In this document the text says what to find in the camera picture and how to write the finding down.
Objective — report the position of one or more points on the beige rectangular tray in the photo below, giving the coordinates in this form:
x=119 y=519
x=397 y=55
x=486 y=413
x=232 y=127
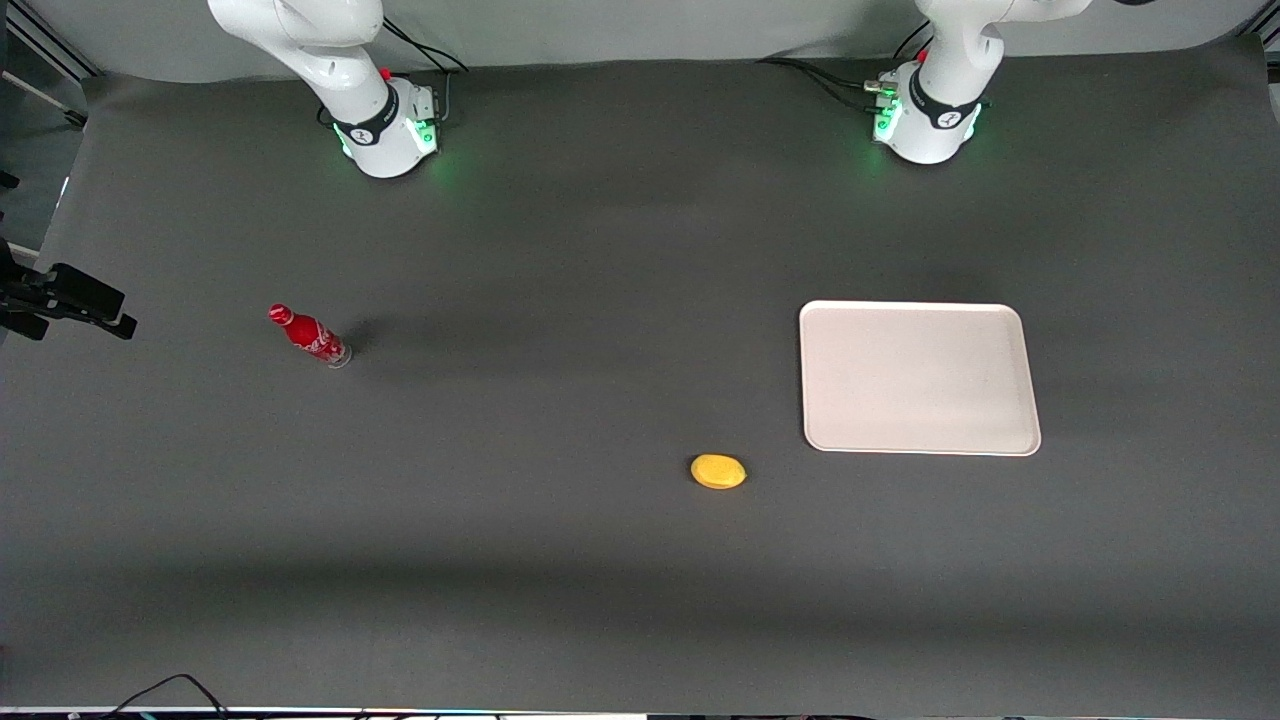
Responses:
x=918 y=378

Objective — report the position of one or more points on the red soda bottle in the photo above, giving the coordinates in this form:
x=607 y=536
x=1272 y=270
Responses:
x=310 y=336

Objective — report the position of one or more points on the yellow lemon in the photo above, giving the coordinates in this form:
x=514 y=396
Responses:
x=718 y=472

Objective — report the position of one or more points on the grey metal frame rail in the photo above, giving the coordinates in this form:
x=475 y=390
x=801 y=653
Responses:
x=45 y=50

